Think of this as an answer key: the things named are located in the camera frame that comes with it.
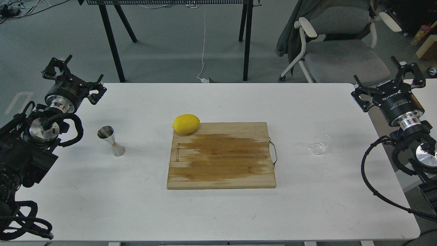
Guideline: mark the steel jigger measuring cup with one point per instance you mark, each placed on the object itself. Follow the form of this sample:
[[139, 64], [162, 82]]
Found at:
[[107, 134]]

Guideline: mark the cardboard box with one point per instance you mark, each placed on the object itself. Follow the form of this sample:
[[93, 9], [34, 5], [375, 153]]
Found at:
[[428, 50]]

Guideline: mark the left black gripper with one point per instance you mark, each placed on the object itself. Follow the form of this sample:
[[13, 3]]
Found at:
[[69, 91]]

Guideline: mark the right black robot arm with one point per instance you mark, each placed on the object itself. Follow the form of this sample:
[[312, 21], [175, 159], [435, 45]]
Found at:
[[414, 150]]

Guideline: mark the wooden cutting board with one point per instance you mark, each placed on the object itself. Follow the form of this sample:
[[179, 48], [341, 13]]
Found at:
[[226, 155]]

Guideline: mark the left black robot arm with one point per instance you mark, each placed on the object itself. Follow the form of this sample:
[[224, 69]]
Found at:
[[28, 142]]

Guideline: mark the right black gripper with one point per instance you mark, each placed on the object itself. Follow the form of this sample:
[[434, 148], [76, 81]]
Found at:
[[394, 98]]

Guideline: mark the clear glass cup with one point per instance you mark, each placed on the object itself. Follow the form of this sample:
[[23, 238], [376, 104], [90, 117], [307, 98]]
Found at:
[[320, 144]]

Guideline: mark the grey office chair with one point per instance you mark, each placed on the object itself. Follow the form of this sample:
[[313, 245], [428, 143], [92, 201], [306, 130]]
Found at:
[[338, 44]]

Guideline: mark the yellow lemon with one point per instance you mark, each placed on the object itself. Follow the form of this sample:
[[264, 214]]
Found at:
[[186, 124]]

